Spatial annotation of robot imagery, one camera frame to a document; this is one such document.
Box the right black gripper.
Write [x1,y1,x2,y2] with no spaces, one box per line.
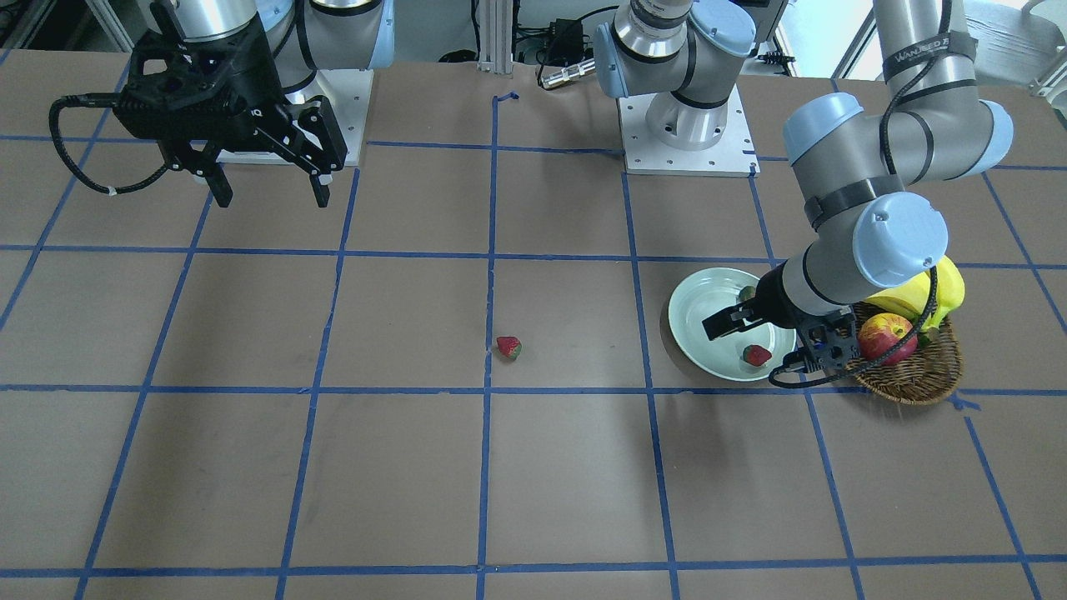
[113,22,348,208]

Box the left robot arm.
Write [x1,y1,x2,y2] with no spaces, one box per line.
[592,1,1014,373]

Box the yellow banana bunch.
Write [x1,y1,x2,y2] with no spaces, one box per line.
[864,256,965,332]

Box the light green plate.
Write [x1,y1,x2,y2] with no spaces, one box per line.
[667,267,797,383]

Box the red yellow apple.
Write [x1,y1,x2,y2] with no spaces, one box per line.
[858,312,918,366]

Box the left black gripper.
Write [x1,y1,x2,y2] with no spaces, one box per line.
[702,262,860,373]

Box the brown wicker basket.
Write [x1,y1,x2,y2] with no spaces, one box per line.
[856,319,964,405]

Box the aluminium frame post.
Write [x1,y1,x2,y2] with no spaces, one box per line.
[475,0,517,78]

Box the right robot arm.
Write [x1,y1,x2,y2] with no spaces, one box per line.
[113,1,395,208]

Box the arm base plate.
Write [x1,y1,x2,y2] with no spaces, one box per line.
[617,86,761,178]
[208,68,375,167]

